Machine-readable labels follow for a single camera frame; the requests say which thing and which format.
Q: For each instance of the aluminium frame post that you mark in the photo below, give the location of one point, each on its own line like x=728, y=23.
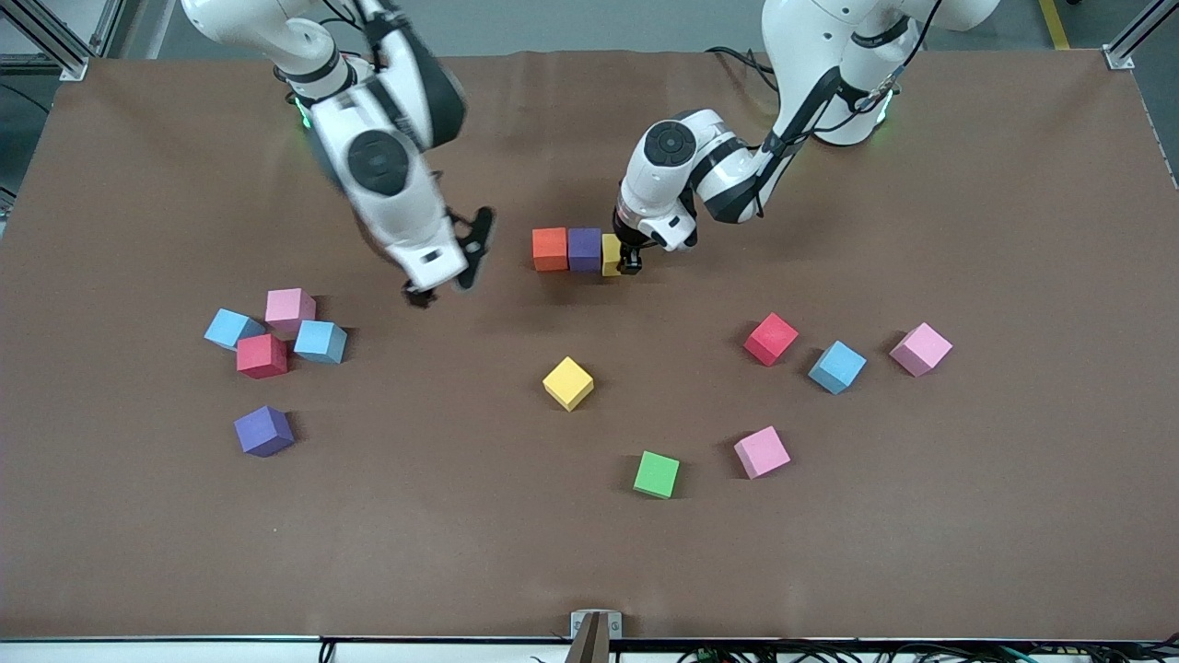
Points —
x=1119, y=57
x=69, y=64

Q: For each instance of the pink foam cube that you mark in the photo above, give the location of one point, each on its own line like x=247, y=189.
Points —
x=290, y=307
x=921, y=349
x=762, y=452

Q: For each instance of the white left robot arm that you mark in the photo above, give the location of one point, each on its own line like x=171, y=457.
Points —
x=811, y=37

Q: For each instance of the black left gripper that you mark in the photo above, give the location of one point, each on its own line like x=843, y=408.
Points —
x=628, y=245

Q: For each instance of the yellow foam cube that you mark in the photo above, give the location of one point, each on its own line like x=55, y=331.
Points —
x=568, y=383
x=610, y=256

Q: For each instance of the brown table cover sheet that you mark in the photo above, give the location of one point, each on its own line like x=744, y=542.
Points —
x=461, y=552

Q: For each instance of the red foam cube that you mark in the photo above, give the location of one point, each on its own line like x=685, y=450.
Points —
x=771, y=339
x=262, y=356

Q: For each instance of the orange foam cube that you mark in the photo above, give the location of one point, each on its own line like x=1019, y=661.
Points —
x=550, y=249

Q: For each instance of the green foam cube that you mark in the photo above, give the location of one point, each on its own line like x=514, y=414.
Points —
x=656, y=474

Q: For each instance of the purple foam cube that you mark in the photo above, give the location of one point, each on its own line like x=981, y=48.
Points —
x=264, y=431
x=585, y=249

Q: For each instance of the blue foam cube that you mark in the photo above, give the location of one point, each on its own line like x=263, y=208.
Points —
x=321, y=341
x=837, y=366
x=226, y=328

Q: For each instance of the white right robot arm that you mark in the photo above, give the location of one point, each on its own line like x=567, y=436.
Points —
x=414, y=221

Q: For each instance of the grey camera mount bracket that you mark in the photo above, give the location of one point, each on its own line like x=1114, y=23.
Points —
x=578, y=624

